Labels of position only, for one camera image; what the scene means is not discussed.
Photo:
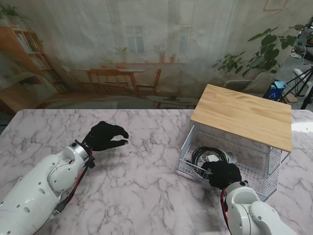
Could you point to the printed scenery backdrop cloth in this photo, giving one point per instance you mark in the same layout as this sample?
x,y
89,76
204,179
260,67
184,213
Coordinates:
x,y
73,49

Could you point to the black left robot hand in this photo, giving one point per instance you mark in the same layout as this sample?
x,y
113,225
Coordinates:
x,y
105,137

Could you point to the white box on floor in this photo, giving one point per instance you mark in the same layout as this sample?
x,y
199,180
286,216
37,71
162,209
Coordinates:
x,y
302,73

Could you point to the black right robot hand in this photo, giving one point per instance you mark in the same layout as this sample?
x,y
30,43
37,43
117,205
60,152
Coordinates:
x,y
225,173

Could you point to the blue bag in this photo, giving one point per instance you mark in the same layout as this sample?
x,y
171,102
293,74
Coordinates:
x,y
274,91

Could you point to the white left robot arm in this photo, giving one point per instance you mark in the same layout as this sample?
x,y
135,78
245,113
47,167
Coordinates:
x,y
36,193

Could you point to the black tripod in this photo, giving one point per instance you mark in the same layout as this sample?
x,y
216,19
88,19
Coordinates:
x,y
299,83

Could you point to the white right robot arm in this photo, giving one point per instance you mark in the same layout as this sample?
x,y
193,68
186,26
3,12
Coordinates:
x,y
249,210

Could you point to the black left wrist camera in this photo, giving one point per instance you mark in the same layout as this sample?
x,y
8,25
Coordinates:
x,y
91,162

